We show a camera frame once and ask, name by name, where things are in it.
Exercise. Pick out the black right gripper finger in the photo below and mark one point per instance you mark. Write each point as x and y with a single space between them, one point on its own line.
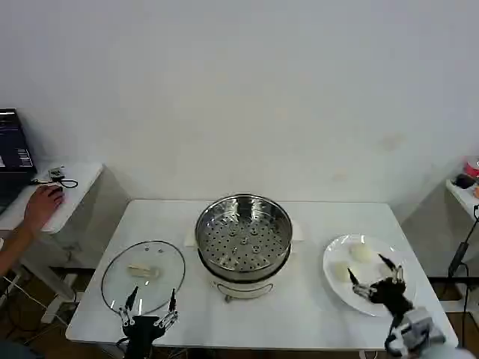
354 282
391 264

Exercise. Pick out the small white side table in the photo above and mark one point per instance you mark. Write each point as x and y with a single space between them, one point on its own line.
462 192

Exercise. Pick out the white round plate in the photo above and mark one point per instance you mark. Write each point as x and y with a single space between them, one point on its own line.
370 239

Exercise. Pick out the black computer mouse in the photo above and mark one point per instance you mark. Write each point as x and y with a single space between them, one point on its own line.
58 190

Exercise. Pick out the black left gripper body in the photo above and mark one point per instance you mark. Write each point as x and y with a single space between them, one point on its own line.
140 336

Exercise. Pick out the white side desk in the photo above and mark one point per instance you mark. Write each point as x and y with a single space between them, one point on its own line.
80 187

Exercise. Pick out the white cooker pot base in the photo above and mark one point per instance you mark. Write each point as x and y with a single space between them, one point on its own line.
243 289

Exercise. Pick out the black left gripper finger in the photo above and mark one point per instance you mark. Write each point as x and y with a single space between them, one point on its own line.
173 301
131 299

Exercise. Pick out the black laptop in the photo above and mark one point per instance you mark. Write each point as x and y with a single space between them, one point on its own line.
13 149

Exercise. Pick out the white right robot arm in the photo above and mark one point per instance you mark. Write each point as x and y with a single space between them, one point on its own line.
419 325

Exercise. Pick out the small grey device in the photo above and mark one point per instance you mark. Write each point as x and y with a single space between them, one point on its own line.
56 172

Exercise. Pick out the pink red container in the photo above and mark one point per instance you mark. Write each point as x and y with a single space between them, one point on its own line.
472 166

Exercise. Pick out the round glass lid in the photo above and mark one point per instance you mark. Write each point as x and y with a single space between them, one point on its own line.
149 288

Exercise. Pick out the person's hand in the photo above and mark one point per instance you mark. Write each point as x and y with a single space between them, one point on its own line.
41 207

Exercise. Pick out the small orange object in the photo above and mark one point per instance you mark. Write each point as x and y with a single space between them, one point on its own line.
476 192

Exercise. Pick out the small black object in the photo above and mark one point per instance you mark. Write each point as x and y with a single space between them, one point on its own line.
464 181

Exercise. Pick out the steel perforated steamer basket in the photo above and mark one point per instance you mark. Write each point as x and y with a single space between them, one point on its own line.
243 232

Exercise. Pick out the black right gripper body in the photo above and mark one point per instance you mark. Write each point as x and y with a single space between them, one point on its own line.
391 295

